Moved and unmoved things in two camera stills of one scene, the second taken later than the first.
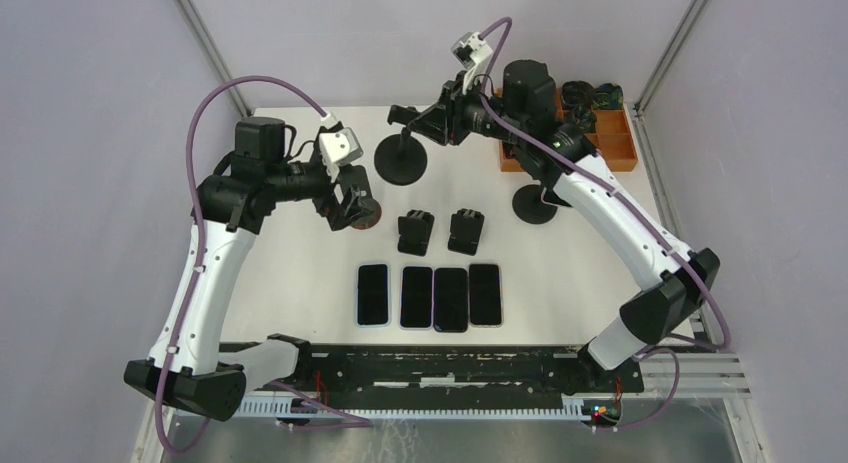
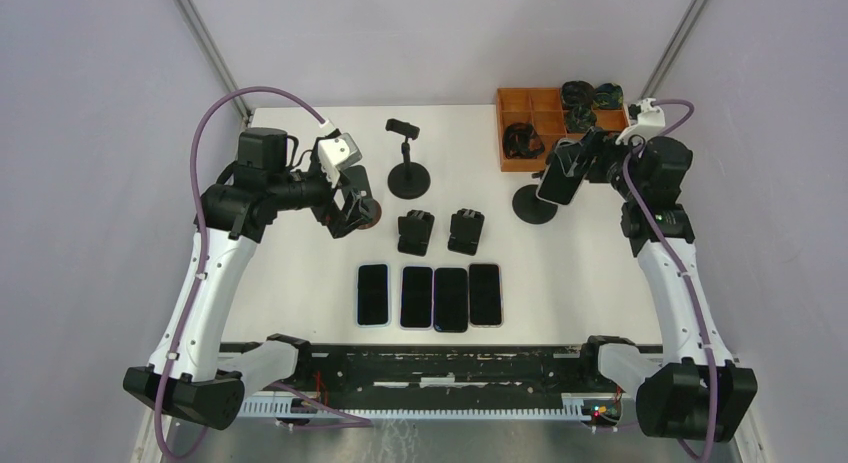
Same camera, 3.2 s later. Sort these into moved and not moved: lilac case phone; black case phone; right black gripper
Moved: right black gripper
Not moved: black case phone; lilac case phone
